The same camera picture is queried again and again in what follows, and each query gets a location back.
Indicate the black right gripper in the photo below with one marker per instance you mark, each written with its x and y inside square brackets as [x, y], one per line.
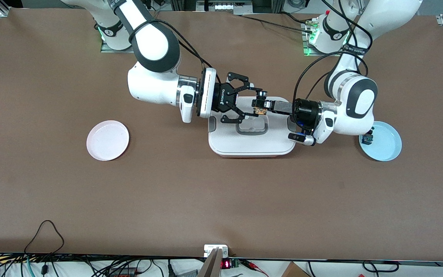
[224, 99]

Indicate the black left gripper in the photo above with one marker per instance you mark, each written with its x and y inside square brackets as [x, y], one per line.
[304, 110]

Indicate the orange black switch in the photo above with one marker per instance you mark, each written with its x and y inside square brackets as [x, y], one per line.
[260, 112]

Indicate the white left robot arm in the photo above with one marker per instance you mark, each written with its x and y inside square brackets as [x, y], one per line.
[360, 104]

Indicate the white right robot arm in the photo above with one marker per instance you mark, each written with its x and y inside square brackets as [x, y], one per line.
[152, 86]

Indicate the white lunch box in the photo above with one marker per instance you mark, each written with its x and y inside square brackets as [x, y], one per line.
[252, 144]

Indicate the brown cardboard box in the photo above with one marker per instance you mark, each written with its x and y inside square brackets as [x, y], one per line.
[294, 271]

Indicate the light blue round plate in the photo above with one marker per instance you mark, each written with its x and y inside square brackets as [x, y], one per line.
[387, 148]

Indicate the pink round plate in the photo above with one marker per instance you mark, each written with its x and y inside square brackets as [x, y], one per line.
[108, 140]

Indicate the small white device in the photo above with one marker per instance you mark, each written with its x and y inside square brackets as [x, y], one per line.
[210, 249]

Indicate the red digit display board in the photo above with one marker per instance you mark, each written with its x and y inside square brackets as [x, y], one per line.
[227, 264]

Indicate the aluminium profile bar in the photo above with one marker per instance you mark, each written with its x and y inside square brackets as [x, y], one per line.
[212, 265]

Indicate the grey power adapter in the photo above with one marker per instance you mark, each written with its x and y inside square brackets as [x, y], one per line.
[187, 274]

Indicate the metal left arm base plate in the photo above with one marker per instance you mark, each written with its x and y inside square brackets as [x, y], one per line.
[321, 54]

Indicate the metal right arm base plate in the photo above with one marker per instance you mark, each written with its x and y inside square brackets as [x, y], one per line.
[108, 49]

